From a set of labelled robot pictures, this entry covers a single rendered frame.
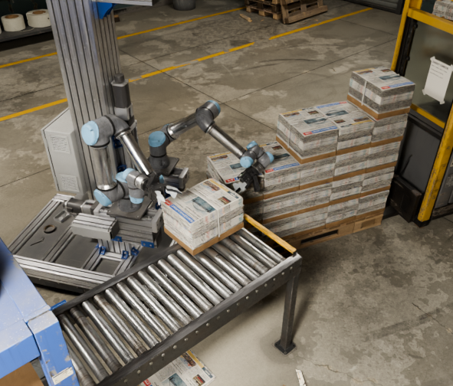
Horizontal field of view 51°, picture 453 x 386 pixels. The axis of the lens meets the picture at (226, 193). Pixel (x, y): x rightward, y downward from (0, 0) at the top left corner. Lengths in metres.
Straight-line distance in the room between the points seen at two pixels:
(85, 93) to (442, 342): 2.76
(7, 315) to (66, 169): 1.80
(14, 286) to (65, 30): 1.60
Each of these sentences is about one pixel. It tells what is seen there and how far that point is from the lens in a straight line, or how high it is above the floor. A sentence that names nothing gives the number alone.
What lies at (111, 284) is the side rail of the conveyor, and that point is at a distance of 2.57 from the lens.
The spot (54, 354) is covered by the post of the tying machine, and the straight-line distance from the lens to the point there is 1.56.
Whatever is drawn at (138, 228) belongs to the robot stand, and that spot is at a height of 0.69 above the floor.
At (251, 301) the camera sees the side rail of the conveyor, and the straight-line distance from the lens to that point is 2.53.
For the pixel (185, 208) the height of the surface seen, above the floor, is 1.03.
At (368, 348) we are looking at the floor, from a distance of 3.36.
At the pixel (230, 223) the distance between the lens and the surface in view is 2.71.
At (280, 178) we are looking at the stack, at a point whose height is 0.76.
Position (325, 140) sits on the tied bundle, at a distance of 3.38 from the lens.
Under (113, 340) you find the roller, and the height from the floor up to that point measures 0.80.
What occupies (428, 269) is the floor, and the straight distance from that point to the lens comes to 4.01.
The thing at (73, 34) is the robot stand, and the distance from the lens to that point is 2.80.
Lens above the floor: 2.64
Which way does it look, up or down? 36 degrees down
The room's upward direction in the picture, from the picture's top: straight up
